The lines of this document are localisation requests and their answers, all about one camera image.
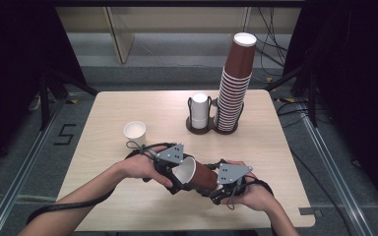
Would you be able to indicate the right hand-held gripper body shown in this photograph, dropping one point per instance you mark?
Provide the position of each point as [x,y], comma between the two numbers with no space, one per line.
[233,173]

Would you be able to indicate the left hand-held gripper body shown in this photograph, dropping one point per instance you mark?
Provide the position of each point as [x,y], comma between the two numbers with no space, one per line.
[172,154]

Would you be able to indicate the brown paper cup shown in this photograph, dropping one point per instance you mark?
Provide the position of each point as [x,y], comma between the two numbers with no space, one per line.
[203,177]

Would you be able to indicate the white paper cup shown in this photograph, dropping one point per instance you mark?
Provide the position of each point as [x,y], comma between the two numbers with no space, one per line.
[135,131]

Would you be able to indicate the stack of white cups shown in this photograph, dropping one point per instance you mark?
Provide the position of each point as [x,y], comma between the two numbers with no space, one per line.
[199,111]

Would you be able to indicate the stack of brown cups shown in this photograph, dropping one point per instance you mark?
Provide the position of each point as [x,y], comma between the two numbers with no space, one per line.
[236,85]

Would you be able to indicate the person's right hand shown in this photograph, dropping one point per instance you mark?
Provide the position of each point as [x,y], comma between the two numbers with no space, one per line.
[257,196]

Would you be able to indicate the person's left hand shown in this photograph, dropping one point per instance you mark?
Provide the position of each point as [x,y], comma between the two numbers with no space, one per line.
[138,167]

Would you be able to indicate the grey tape strip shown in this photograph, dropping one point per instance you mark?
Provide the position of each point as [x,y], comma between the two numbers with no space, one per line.
[308,211]

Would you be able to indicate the black metal stand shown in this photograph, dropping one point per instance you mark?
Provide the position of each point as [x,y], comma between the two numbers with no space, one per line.
[310,91]
[50,91]

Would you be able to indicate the beige wooden panel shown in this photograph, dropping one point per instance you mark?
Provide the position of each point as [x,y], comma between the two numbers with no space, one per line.
[121,36]

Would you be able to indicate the metal floor rail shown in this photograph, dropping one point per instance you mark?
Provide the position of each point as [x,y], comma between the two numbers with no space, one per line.
[19,173]
[334,170]

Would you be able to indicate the white metal post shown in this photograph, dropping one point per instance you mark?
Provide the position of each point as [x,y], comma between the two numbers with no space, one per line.
[246,16]

